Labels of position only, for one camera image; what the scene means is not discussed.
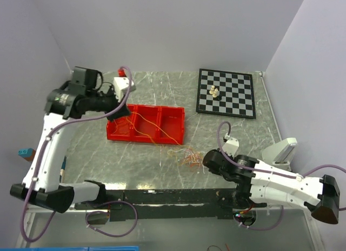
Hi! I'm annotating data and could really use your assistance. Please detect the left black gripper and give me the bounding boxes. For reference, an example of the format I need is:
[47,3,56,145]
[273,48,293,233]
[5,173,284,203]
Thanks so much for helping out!
[85,84,131,122]

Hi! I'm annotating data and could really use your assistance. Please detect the white wire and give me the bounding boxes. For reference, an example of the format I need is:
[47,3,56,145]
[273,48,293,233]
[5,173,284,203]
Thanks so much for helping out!
[167,148,203,172]

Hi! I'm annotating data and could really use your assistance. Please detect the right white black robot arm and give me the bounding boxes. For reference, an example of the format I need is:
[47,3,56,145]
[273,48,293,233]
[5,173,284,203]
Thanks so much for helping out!
[203,149,340,224]

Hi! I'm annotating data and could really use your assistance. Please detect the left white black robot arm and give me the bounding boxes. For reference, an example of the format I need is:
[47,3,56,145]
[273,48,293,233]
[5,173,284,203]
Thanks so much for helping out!
[10,67,135,213]

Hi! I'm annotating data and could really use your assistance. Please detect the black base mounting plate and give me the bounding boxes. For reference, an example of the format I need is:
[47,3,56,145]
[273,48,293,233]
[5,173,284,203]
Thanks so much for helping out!
[74,188,268,222]

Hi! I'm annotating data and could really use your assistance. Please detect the red three-compartment tray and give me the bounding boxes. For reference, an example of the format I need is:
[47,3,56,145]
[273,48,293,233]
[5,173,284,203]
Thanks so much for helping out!
[106,104,185,146]

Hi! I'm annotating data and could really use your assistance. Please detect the cream chess piece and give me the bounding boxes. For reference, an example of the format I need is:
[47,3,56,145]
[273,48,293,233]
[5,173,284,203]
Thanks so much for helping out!
[212,89,219,98]
[209,85,215,95]

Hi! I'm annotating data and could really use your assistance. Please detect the white grey stand device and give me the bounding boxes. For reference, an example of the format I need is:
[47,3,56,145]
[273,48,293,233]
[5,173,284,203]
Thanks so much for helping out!
[262,137,298,170]

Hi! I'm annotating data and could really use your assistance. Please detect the black grey chessboard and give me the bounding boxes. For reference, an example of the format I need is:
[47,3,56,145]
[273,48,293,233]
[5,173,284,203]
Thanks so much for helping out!
[196,69,256,119]

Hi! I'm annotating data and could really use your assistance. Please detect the blue white toy blocks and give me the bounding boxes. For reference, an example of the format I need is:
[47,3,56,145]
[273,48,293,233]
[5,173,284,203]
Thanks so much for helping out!
[59,156,66,183]

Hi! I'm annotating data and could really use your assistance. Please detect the blue brown toy block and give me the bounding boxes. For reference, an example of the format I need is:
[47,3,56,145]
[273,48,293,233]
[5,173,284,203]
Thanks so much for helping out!
[18,148,36,162]

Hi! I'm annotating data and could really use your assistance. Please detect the blue plastic bin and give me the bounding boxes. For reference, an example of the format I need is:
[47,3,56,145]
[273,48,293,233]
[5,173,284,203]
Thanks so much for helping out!
[1,246,139,251]

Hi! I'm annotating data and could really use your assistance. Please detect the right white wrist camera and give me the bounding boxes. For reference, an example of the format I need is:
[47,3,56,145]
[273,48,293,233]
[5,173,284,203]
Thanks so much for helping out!
[222,137,239,157]

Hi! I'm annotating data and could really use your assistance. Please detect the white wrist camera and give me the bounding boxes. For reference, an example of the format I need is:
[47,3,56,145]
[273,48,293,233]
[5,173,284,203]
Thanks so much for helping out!
[112,77,129,100]
[222,137,239,157]

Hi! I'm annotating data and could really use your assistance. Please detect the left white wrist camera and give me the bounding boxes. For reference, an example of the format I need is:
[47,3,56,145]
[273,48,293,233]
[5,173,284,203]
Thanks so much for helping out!
[112,77,129,100]

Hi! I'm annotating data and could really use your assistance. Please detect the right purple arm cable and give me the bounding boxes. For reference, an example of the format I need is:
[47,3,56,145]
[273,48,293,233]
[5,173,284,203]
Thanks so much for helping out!
[217,121,346,181]

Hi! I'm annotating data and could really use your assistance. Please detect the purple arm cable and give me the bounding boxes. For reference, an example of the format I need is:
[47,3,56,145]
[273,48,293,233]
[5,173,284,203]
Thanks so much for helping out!
[217,121,346,181]
[21,65,133,241]

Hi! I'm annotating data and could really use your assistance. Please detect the aluminium rail frame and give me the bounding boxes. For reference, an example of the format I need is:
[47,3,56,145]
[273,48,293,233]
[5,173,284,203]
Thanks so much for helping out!
[26,188,314,214]

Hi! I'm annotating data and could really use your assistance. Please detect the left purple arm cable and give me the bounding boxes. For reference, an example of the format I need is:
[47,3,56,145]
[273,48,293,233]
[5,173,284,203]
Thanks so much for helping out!
[21,65,133,241]

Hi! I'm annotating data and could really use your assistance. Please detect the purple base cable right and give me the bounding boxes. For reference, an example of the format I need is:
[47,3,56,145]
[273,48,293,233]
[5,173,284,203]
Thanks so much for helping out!
[234,204,284,233]

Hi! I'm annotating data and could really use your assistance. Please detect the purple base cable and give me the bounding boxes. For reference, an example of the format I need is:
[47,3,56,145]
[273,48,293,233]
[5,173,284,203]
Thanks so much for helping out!
[234,204,284,233]
[85,201,139,237]

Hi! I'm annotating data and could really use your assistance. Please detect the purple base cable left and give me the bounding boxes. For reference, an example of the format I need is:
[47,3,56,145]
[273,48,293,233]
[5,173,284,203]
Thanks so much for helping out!
[85,201,139,237]

